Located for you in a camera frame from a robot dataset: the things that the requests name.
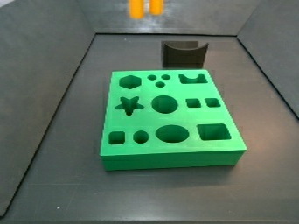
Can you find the green shape sorter block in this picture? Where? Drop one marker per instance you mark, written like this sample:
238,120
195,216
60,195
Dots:
167,121

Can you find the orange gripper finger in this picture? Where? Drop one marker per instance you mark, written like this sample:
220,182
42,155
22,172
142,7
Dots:
136,8
156,7

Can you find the dark curved holder block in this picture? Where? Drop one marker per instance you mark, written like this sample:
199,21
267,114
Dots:
183,54

